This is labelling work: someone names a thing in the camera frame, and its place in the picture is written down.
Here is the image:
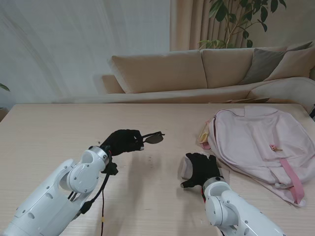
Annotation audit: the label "beige loose sofa cushion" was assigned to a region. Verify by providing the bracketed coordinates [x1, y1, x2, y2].
[264, 46, 315, 82]

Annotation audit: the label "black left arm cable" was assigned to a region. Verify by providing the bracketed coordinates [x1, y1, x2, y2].
[80, 169, 111, 216]

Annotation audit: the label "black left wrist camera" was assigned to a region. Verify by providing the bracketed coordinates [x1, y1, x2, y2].
[107, 162, 119, 176]

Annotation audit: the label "pale pink backpack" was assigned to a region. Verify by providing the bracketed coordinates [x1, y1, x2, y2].
[203, 105, 315, 208]

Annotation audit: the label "grey sofa cushion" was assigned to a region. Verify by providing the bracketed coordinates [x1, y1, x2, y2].
[240, 48, 313, 86]

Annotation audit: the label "white backdrop cloth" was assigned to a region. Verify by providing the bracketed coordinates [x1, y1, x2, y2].
[0, 0, 171, 104]

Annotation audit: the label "yellow backpack charm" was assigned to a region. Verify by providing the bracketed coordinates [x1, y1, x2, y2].
[198, 121, 210, 143]

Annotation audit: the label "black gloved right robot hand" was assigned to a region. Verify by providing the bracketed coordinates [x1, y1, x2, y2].
[180, 152, 224, 190]

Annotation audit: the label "tall green leafy houseplant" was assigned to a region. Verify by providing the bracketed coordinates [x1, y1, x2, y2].
[198, 0, 287, 50]

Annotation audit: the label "beige fabric sofa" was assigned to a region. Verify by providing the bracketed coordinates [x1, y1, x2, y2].
[93, 43, 315, 104]

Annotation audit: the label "dark thin-framed sunglasses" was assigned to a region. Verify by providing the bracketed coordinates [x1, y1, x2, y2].
[134, 131, 166, 145]

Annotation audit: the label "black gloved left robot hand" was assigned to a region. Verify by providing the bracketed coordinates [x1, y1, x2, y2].
[99, 129, 145, 157]

